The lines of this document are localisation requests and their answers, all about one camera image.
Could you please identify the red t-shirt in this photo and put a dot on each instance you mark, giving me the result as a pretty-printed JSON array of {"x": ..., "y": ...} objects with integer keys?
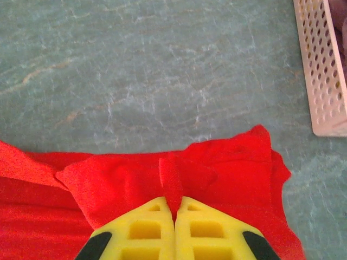
[{"x": 122, "y": 184}]

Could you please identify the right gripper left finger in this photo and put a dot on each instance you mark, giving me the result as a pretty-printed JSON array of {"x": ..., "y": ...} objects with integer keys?
[{"x": 151, "y": 238}]

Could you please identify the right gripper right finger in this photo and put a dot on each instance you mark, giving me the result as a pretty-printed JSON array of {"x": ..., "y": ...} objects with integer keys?
[{"x": 206, "y": 238}]

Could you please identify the pink perforated plastic basket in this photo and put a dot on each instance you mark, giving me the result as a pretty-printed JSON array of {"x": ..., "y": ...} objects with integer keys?
[{"x": 320, "y": 67}]

